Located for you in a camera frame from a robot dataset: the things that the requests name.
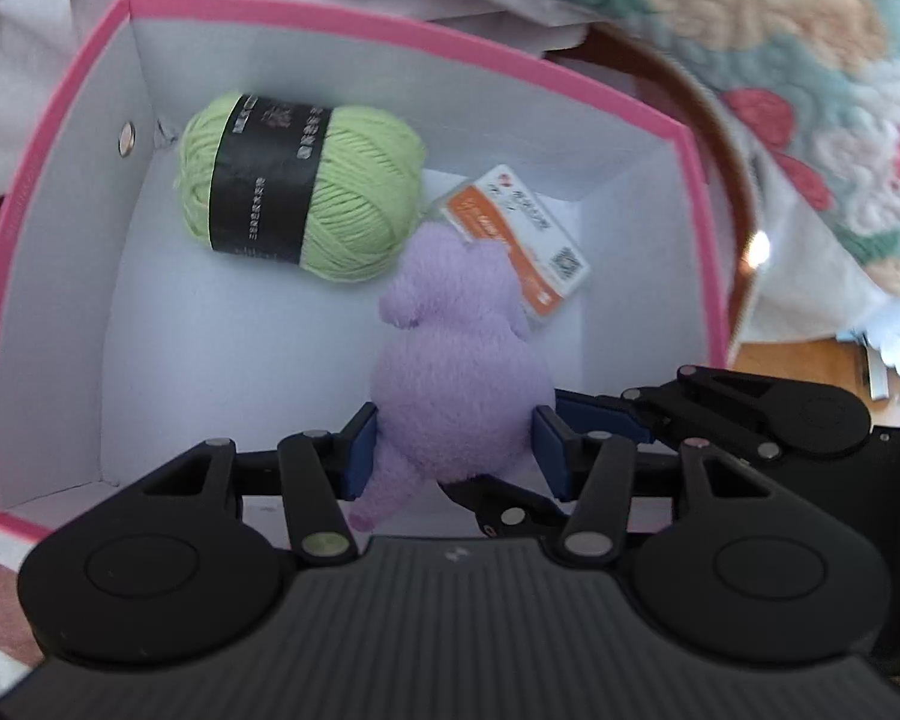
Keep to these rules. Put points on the orange label plastic box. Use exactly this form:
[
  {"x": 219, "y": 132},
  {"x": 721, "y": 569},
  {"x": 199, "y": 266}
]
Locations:
[{"x": 547, "y": 270}]

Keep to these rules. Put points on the pink cardboard box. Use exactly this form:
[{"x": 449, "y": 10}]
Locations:
[{"x": 195, "y": 360}]

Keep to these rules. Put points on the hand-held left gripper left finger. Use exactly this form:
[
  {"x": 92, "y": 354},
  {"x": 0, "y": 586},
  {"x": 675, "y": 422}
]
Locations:
[{"x": 358, "y": 450}]

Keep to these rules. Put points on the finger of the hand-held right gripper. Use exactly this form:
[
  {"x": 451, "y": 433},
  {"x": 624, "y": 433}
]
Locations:
[
  {"x": 510, "y": 510},
  {"x": 607, "y": 412}
]

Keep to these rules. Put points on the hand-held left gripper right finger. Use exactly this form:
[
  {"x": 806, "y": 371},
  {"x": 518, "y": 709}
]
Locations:
[{"x": 551, "y": 457}]

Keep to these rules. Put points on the floral quilt bedspread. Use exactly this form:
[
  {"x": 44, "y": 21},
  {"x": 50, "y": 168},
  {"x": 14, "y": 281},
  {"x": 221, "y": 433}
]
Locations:
[{"x": 15, "y": 90}]

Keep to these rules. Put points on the green yarn ball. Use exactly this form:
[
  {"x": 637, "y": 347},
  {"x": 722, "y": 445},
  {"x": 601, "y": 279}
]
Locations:
[{"x": 360, "y": 195}]

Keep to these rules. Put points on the papers under bed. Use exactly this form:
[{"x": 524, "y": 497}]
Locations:
[{"x": 877, "y": 375}]

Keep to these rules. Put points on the floral quilt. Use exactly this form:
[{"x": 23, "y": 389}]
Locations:
[{"x": 795, "y": 52}]

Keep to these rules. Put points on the purple plush toy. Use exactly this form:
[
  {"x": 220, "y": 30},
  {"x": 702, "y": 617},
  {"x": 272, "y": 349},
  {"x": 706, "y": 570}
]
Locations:
[{"x": 457, "y": 360}]

